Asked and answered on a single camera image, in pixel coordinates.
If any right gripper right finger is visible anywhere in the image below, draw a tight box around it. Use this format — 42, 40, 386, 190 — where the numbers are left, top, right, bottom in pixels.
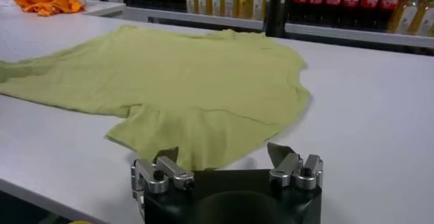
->
267, 142, 325, 191

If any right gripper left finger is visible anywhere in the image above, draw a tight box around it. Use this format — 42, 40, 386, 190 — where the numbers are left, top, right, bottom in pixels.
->
130, 146, 196, 219

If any light green t-shirt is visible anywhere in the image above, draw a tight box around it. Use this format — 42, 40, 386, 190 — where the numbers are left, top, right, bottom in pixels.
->
0, 24, 313, 172

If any glass drinks display cabinet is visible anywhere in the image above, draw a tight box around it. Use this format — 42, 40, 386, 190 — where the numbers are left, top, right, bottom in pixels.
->
94, 0, 434, 56

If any white side table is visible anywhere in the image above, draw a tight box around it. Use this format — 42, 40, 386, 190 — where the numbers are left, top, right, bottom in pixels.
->
0, 0, 126, 18

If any crumpled orange cloth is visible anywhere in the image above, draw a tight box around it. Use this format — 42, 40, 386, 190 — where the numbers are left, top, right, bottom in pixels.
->
12, 0, 85, 18

